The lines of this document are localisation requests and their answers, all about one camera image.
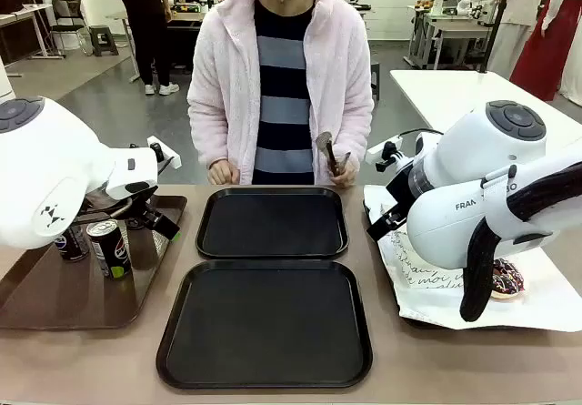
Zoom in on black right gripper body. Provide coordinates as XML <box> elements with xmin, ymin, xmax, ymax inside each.
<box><xmin>385</xmin><ymin>167</ymin><xmax>413</xmax><ymax>215</ymax></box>

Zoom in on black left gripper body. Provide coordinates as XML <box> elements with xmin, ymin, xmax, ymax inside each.
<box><xmin>129</xmin><ymin>189</ymin><xmax>161</xmax><ymax>218</ymax></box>

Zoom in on metal serving tongs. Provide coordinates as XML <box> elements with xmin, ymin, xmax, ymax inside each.
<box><xmin>316</xmin><ymin>131</ymin><xmax>353</xmax><ymax>177</ymax></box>

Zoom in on chocolate sprinkled donut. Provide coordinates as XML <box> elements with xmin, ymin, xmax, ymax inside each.
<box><xmin>489</xmin><ymin>257</ymin><xmax>526</xmax><ymax>299</ymax></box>

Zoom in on person's left forearm pink sleeve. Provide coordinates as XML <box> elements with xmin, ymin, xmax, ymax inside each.
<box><xmin>338</xmin><ymin>99</ymin><xmax>375</xmax><ymax>178</ymax></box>

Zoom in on person's right forearm pink sleeve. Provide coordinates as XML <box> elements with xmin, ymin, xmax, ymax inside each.
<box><xmin>186</xmin><ymin>99</ymin><xmax>233</xmax><ymax>169</ymax></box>

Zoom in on person's left hand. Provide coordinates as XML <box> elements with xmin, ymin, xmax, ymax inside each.
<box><xmin>327</xmin><ymin>157</ymin><xmax>360</xmax><ymax>191</ymax></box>

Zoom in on person's right hand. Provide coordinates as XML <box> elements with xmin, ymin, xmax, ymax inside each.
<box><xmin>207</xmin><ymin>158</ymin><xmax>241</xmax><ymax>187</ymax></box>

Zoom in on empty white paper donut box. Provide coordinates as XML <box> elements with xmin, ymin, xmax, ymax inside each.
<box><xmin>397</xmin><ymin>252</ymin><xmax>465</xmax><ymax>290</ymax></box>

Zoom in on dark paper-lined tray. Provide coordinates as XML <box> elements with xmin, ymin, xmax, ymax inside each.
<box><xmin>362</xmin><ymin>197</ymin><xmax>547</xmax><ymax>332</ymax></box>

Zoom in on black plastic tray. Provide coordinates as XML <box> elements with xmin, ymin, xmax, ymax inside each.
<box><xmin>195</xmin><ymin>187</ymin><xmax>350</xmax><ymax>260</ymax></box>
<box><xmin>156</xmin><ymin>259</ymin><xmax>374</xmax><ymax>390</ymax></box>

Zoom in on large white table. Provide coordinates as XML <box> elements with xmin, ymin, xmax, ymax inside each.
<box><xmin>389</xmin><ymin>68</ymin><xmax>582</xmax><ymax>160</ymax></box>

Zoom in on brown plastic tray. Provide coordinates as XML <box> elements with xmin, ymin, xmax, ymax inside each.
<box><xmin>0</xmin><ymin>194</ymin><xmax>188</xmax><ymax>331</ymax></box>

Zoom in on navy grey striped shirt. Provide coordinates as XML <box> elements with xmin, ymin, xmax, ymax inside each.
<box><xmin>251</xmin><ymin>0</ymin><xmax>316</xmax><ymax>186</ymax></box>

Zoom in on white paper sheet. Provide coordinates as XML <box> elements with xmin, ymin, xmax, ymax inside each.
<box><xmin>363</xmin><ymin>184</ymin><xmax>582</xmax><ymax>333</ymax></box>

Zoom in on person in pink jacket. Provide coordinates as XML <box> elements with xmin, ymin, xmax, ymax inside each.
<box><xmin>186</xmin><ymin>0</ymin><xmax>375</xmax><ymax>187</ymax></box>

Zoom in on grey background work table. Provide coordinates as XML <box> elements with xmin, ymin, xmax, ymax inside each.
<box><xmin>408</xmin><ymin>6</ymin><xmax>495</xmax><ymax>70</ymax></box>

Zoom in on grey step stool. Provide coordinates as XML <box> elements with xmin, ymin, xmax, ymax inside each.
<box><xmin>88</xmin><ymin>25</ymin><xmax>120</xmax><ymax>58</ymax></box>

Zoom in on dark background work table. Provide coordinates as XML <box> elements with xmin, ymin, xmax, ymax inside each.
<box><xmin>106</xmin><ymin>10</ymin><xmax>208</xmax><ymax>83</ymax></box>

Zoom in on bystander in black clothes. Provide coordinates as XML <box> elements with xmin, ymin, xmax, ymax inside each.
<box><xmin>108</xmin><ymin>0</ymin><xmax>181</xmax><ymax>96</ymax></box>

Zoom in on black stand pole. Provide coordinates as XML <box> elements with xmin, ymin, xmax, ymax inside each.
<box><xmin>479</xmin><ymin>0</ymin><xmax>519</xmax><ymax>75</ymax></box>

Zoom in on black office chair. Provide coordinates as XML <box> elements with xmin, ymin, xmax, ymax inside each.
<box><xmin>48</xmin><ymin>0</ymin><xmax>92</xmax><ymax>56</ymax></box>

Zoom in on bystander in beige outfit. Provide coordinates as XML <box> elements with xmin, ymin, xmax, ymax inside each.
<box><xmin>484</xmin><ymin>0</ymin><xmax>545</xmax><ymax>75</ymax></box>

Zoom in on white background desk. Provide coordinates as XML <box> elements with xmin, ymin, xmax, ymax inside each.
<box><xmin>0</xmin><ymin>3</ymin><xmax>55</xmax><ymax>60</ymax></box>

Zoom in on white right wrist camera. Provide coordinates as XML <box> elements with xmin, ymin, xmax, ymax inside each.
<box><xmin>366</xmin><ymin>135</ymin><xmax>405</xmax><ymax>173</ymax></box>

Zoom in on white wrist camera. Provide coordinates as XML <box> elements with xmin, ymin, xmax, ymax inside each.
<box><xmin>366</xmin><ymin>135</ymin><xmax>405</xmax><ymax>173</ymax></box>
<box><xmin>146</xmin><ymin>135</ymin><xmax>183</xmax><ymax>170</ymax></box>

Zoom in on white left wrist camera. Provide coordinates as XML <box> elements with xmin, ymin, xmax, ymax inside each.
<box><xmin>146</xmin><ymin>135</ymin><xmax>183</xmax><ymax>170</ymax></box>

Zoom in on thin black cable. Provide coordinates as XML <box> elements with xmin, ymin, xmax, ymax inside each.
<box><xmin>399</xmin><ymin>127</ymin><xmax>445</xmax><ymax>142</ymax></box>

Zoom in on black braided cable sleeve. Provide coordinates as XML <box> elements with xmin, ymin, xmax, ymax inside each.
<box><xmin>458</xmin><ymin>161</ymin><xmax>582</xmax><ymax>324</ymax></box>

